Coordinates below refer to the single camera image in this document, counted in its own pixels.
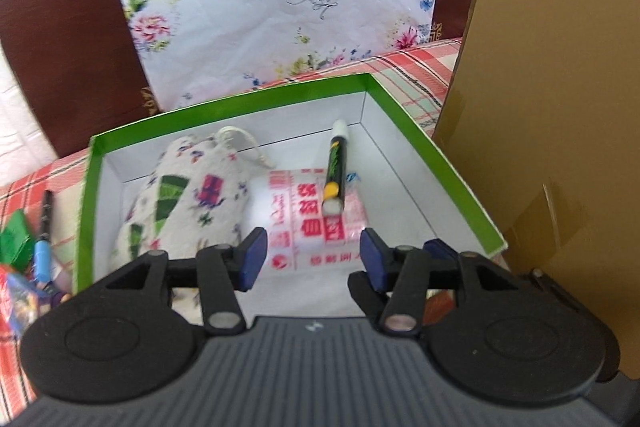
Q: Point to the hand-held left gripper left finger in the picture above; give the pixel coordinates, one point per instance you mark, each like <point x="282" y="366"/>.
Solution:
<point x="252" y="257"/>

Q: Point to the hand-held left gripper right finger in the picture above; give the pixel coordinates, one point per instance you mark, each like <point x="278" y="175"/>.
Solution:
<point x="372" y="257"/>

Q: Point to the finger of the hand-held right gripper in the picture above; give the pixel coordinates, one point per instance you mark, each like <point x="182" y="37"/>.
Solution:
<point x="440" y="248"/>

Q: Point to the pink printed zip bag pack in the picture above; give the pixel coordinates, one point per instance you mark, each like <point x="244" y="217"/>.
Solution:
<point x="305" y="227"/>

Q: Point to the green cardboard box white inside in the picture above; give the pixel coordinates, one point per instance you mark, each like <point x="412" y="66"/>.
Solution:
<point x="395" y="177"/>

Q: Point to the small green box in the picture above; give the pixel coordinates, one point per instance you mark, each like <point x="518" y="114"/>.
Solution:
<point x="12" y="237"/>

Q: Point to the black yellow marker pen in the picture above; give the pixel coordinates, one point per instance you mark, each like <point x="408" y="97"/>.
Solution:
<point x="334" y="167"/>

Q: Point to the red plaid tablecloth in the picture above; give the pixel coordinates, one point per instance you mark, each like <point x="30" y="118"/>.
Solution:
<point x="415" y="72"/>

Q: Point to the large brown cardboard box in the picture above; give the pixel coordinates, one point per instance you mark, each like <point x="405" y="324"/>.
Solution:
<point x="550" y="107"/>

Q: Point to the black blue pen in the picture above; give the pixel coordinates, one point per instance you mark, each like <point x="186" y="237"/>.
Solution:
<point x="42" y="252"/>

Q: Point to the floral white plastic bag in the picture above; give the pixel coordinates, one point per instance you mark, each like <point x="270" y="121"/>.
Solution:
<point x="280" y="32"/>

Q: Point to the colourful printed small box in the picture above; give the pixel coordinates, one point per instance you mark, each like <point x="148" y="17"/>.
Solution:
<point x="20" y="302"/>

